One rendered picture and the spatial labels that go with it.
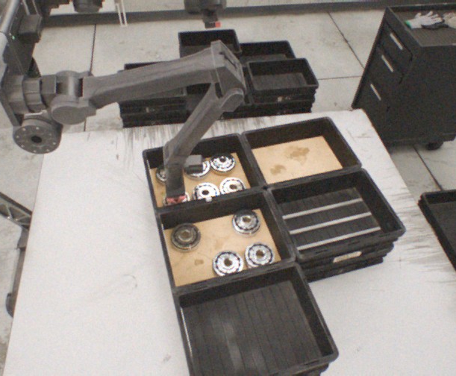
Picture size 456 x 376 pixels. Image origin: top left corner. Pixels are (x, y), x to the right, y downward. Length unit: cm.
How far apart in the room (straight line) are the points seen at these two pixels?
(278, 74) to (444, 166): 136
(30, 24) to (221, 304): 96
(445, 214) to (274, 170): 120
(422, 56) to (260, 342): 181
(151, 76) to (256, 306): 77
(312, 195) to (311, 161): 19
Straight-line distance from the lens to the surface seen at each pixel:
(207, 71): 88
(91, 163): 186
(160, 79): 90
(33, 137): 138
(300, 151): 169
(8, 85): 98
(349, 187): 161
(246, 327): 126
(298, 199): 152
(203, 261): 134
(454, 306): 166
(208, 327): 125
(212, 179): 154
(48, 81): 98
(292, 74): 272
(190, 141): 112
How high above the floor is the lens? 202
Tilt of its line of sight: 51 degrees down
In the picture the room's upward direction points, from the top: 2 degrees clockwise
